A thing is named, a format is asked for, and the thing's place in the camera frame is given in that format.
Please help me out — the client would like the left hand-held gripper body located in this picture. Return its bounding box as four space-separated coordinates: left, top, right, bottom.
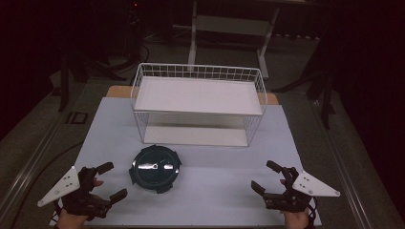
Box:
36 165 113 222

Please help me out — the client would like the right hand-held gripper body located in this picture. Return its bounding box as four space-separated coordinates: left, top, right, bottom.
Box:
262 166 341 214

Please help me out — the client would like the dark round lid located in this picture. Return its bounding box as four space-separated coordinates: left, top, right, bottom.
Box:
128 144 182 195

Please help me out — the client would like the white wire shelf rack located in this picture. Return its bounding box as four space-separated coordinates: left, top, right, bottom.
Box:
130 62 268 148

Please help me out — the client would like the person's left hand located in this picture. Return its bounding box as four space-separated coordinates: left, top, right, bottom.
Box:
55 178 105 229

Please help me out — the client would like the person's right hand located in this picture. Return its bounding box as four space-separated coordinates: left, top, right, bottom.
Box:
279 178 311 229

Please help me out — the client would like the light blue table mat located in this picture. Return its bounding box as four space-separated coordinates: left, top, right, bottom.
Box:
49 96 323 228

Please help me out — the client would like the black rectangular floor plate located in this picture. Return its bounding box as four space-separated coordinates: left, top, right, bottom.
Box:
65 111 89 126

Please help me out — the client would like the black tripod stand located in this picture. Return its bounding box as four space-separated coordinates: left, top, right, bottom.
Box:
57 47 128 113
271 60 337 130

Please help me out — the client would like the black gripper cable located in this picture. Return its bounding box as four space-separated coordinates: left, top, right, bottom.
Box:
305 197 319 229
52 198 64 227

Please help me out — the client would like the black floor cable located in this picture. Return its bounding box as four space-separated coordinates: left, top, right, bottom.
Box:
9 141 84 225

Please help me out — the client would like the metal floor rail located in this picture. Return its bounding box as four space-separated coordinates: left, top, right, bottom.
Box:
0 106 72 220
311 99 374 229

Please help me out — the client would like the dark equipment stand with cables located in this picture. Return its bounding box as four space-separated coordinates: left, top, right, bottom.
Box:
122 0 151 66

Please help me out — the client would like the white metal table frame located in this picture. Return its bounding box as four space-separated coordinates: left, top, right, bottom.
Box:
186 0 282 80

